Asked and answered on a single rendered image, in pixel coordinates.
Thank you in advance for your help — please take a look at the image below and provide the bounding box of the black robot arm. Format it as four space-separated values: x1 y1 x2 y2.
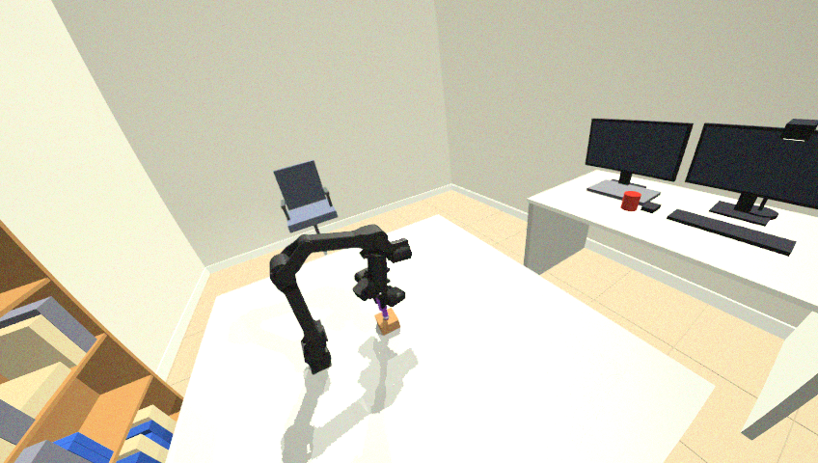
269 224 412 375

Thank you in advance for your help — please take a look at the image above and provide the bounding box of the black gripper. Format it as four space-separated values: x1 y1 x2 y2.
354 267 405 310

